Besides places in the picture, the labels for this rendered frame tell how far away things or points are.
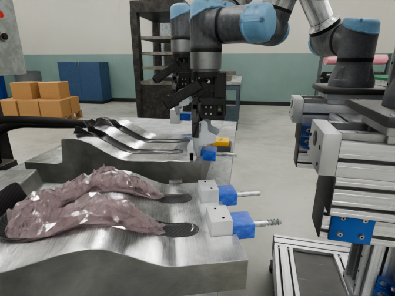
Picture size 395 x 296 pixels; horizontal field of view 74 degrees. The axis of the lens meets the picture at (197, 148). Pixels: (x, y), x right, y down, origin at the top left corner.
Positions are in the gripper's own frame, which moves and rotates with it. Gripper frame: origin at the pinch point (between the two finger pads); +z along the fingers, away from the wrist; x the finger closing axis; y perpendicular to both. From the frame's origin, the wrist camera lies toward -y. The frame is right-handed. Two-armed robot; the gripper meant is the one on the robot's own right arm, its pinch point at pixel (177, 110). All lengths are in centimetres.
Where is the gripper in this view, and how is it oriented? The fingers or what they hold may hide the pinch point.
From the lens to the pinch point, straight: 99.9
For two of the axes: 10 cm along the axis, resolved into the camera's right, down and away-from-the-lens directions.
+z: 0.0, 9.5, 3.1
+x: 1.6, -3.1, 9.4
